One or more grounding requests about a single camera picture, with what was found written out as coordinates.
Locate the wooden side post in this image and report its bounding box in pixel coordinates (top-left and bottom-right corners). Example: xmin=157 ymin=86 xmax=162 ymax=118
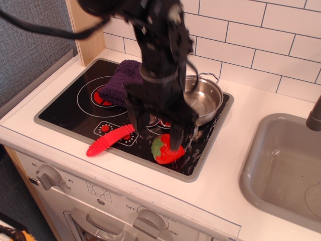
xmin=65 ymin=0 xmax=105 ymax=67

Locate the yellow object on floor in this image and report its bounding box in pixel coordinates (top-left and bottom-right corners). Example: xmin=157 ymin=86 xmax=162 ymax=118
xmin=1 ymin=225 xmax=36 ymax=241

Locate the grey right oven knob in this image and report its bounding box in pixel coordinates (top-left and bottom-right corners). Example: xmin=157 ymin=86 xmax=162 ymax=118
xmin=133 ymin=209 xmax=165 ymax=239

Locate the white toy oven front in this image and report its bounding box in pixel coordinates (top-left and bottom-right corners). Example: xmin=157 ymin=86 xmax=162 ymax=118
xmin=17 ymin=152 xmax=240 ymax=240

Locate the purple folded towel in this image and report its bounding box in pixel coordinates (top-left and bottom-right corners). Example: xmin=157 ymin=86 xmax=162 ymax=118
xmin=98 ymin=60 xmax=143 ymax=108

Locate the black toy stovetop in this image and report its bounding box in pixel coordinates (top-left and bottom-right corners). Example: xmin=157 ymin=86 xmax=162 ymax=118
xmin=34 ymin=59 xmax=234 ymax=182

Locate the red handled metal spoon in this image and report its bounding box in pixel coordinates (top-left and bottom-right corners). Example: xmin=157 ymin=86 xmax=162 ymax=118
xmin=86 ymin=124 xmax=136 ymax=157

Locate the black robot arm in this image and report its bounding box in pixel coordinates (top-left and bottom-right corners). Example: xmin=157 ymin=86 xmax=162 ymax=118
xmin=79 ymin=1 xmax=197 ymax=150

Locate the grey left oven knob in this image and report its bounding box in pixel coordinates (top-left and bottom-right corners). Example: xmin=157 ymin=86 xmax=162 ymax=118
xmin=36 ymin=165 xmax=62 ymax=190

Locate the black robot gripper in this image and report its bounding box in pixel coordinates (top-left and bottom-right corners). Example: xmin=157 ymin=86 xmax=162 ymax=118
xmin=124 ymin=74 xmax=198 ymax=151

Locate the grey sink basin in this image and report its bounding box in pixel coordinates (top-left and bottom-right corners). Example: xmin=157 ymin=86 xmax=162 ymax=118
xmin=240 ymin=113 xmax=320 ymax=232

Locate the stainless steel pot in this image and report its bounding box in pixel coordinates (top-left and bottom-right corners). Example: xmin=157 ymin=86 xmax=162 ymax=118
xmin=184 ymin=73 xmax=224 ymax=127

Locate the red toy tomato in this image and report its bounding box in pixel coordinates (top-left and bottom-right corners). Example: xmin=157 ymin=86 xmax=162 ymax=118
xmin=151 ymin=134 xmax=185 ymax=165

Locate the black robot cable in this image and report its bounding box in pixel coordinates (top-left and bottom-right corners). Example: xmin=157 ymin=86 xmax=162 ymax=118
xmin=0 ymin=9 xmax=111 ymax=40

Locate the grey oven knob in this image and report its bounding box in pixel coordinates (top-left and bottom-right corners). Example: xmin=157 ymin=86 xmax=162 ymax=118
xmin=133 ymin=209 xmax=165 ymax=239
xmin=36 ymin=165 xmax=62 ymax=190

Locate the grey faucet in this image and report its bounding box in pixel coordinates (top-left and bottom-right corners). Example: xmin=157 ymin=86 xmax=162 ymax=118
xmin=305 ymin=96 xmax=321 ymax=132

